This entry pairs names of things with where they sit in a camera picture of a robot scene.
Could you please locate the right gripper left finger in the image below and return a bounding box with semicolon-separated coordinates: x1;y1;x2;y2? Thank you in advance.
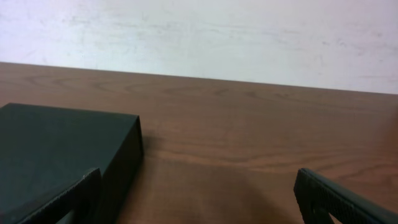
18;168;101;224

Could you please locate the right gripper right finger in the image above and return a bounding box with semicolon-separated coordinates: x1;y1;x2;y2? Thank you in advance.
294;168;397;224

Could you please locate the dark green box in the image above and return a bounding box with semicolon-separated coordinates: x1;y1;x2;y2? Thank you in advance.
1;103;144;223

